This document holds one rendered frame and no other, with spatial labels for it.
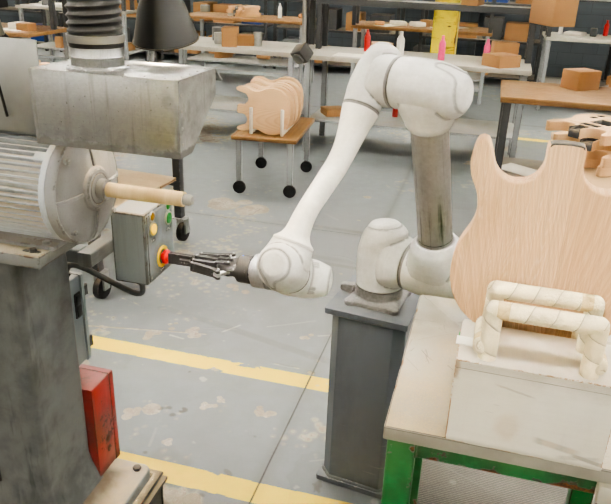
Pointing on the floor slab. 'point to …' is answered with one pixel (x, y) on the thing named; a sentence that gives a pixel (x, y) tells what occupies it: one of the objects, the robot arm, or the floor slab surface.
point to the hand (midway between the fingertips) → (181, 259)
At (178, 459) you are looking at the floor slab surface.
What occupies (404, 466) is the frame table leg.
